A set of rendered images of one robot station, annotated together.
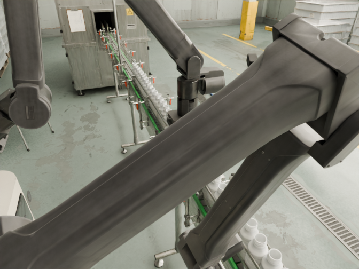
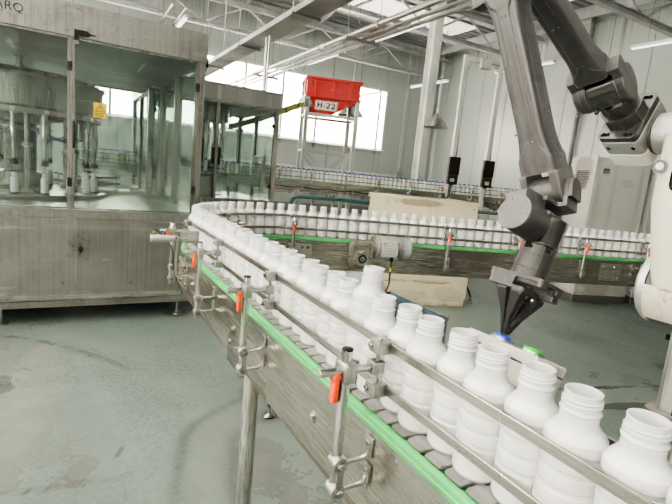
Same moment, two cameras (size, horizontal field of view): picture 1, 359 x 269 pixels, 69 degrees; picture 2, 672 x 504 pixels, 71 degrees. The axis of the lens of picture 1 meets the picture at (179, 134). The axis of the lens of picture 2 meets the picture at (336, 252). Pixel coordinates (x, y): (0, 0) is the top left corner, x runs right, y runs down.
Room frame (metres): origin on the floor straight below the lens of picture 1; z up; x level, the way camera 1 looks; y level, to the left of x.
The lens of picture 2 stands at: (1.05, -0.52, 1.35)
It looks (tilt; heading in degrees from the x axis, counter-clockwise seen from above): 9 degrees down; 170
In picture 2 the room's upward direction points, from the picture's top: 6 degrees clockwise
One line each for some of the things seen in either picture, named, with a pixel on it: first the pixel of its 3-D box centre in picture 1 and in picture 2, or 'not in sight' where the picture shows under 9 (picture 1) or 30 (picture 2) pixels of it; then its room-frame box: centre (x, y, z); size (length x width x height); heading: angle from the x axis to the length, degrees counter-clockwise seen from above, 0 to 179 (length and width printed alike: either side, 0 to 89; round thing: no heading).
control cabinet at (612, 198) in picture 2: not in sight; (598, 229); (-4.61, 4.01, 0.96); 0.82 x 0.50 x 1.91; 92
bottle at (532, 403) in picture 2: not in sight; (527, 434); (0.60, -0.20, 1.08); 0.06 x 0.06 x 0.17
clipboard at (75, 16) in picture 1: (76, 20); not in sight; (4.22, 1.55, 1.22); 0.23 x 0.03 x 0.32; 110
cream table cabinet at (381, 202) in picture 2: not in sight; (416, 248); (-4.12, 1.33, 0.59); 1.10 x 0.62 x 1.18; 92
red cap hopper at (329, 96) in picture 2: not in sight; (323, 169); (-6.89, 0.53, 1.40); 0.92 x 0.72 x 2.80; 92
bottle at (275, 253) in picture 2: not in sight; (275, 278); (-0.11, -0.46, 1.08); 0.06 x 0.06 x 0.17
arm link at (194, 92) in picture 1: (189, 86); not in sight; (0.66, -0.03, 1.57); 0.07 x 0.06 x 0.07; 110
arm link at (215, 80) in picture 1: (201, 72); not in sight; (0.68, -0.06, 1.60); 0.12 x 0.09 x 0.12; 110
